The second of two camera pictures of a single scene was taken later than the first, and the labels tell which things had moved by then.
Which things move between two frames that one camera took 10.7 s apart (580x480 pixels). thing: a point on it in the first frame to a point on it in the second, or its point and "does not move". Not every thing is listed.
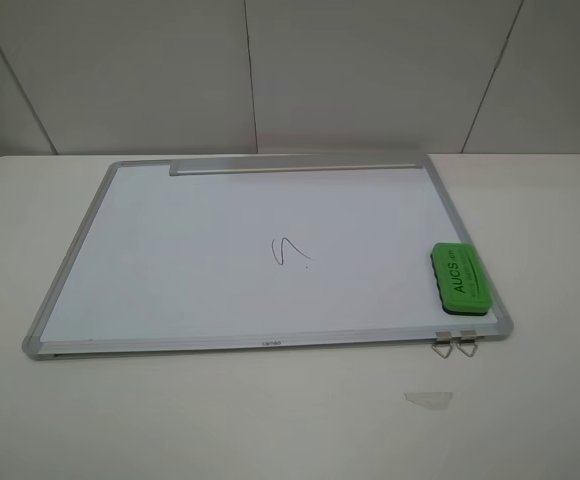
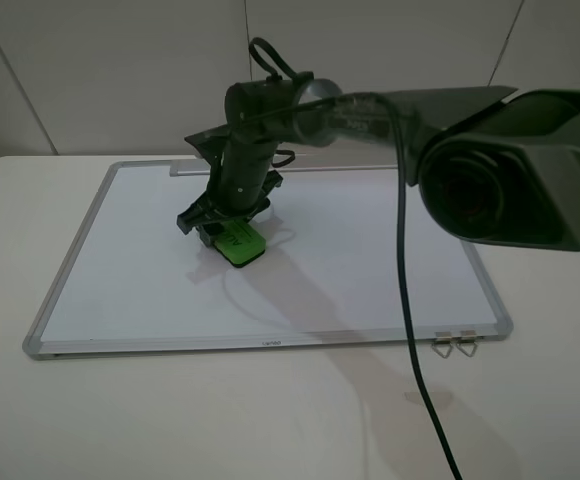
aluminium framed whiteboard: [230, 253] does not move
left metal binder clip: [443, 343] does not move
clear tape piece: [430, 400] does not move
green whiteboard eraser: [461, 280] to [239, 243]
